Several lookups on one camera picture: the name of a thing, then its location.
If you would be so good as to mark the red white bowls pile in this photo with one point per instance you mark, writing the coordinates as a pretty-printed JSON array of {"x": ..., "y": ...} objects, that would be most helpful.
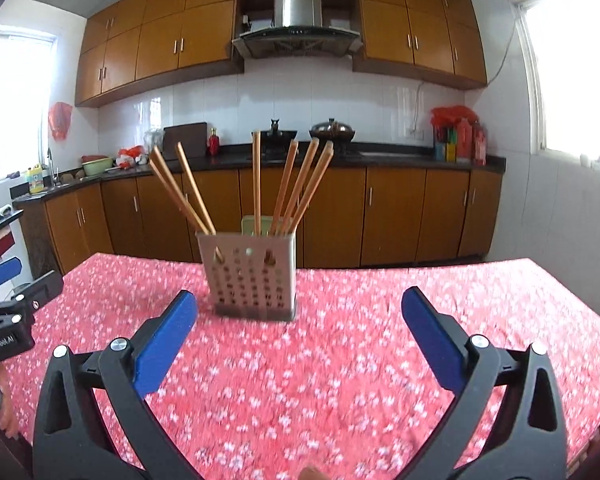
[{"x": 131, "y": 157}]

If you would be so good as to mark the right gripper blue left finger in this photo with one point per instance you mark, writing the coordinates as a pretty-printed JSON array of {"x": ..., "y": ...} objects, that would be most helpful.
[{"x": 158, "y": 341}]

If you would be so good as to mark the black wok with lid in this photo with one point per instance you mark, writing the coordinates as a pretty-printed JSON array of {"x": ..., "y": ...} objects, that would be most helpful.
[{"x": 332, "y": 130}]

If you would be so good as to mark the brown lower kitchen cabinets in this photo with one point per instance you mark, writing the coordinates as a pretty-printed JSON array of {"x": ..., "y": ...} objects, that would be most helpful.
[{"x": 369, "y": 212}]

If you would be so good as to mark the red items on counter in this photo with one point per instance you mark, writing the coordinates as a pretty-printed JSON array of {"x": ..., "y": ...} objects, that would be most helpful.
[{"x": 458, "y": 135}]

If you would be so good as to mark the red bottle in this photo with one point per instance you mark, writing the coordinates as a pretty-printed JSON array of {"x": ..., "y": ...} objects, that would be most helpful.
[{"x": 214, "y": 142}]

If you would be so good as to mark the red plastic bag on wall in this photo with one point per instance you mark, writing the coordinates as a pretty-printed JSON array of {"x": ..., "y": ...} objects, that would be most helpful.
[{"x": 59, "y": 119}]

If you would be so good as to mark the steel range hood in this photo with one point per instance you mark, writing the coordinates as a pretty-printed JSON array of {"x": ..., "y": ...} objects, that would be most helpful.
[{"x": 284, "y": 28}]

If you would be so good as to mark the brown kitchen cabinets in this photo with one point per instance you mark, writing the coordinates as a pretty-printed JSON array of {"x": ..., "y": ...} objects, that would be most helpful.
[
  {"x": 369, "y": 212},
  {"x": 137, "y": 45}
]

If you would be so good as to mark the person hand at edge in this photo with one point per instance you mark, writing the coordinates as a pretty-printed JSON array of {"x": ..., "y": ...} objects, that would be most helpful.
[{"x": 8, "y": 419}]

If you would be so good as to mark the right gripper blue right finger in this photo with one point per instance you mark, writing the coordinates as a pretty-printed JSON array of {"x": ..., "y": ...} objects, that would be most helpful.
[{"x": 440, "y": 339}]

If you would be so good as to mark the red floral tablecloth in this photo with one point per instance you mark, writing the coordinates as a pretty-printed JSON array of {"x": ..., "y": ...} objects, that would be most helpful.
[{"x": 343, "y": 387}]

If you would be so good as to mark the dark cutting board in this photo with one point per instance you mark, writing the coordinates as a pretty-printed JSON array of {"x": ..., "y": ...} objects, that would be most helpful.
[{"x": 193, "y": 137}]

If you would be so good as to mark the perforated beige utensil holder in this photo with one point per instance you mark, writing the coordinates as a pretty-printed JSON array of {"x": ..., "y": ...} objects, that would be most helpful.
[{"x": 250, "y": 276}]

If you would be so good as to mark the black wok left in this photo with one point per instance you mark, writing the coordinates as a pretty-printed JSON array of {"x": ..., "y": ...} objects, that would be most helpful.
[{"x": 276, "y": 139}]

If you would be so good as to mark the green basin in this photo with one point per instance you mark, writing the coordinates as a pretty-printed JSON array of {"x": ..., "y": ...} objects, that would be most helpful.
[{"x": 93, "y": 165}]

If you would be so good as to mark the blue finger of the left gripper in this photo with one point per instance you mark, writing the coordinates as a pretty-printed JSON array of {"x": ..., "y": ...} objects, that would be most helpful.
[{"x": 9, "y": 269}]

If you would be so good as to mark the yellow detergent bottle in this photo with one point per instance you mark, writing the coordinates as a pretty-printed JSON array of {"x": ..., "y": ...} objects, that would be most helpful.
[{"x": 35, "y": 179}]

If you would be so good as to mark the brown upper kitchen cabinets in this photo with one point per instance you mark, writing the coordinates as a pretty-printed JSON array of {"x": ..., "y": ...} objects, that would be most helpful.
[{"x": 137, "y": 45}]

